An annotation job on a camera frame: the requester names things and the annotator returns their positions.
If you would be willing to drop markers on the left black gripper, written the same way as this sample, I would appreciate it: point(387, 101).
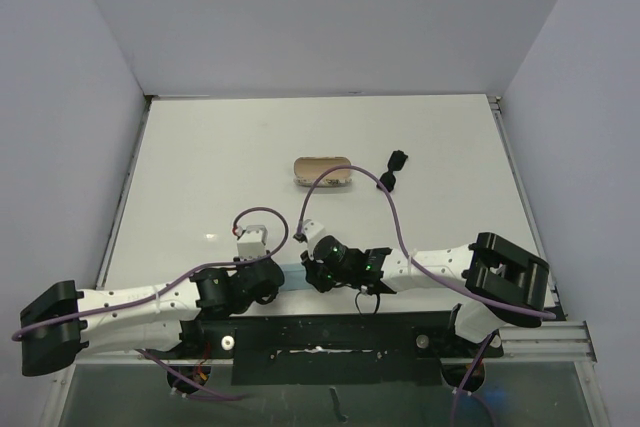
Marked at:
point(273, 292)

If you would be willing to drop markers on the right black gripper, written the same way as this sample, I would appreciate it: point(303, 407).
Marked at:
point(314, 275)

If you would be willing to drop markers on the blue cleaning cloth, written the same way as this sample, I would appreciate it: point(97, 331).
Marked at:
point(294, 278)

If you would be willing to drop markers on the patterned glasses case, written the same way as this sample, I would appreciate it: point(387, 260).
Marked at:
point(307, 169)

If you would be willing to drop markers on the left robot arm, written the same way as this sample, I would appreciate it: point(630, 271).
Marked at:
point(65, 321)

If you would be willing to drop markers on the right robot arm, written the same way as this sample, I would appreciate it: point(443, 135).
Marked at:
point(503, 284)

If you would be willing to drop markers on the black sunglasses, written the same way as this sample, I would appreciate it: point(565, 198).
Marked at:
point(395, 164)

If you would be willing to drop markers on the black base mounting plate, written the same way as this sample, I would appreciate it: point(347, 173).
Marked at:
point(344, 349)

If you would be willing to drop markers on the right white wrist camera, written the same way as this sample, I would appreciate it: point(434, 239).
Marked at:
point(309, 230)

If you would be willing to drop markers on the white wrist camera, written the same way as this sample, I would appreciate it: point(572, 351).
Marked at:
point(309, 230)
point(251, 242)

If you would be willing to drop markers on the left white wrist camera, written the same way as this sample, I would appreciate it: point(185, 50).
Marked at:
point(251, 242)

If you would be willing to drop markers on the aluminium frame rail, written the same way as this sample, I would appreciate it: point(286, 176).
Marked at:
point(551, 343)

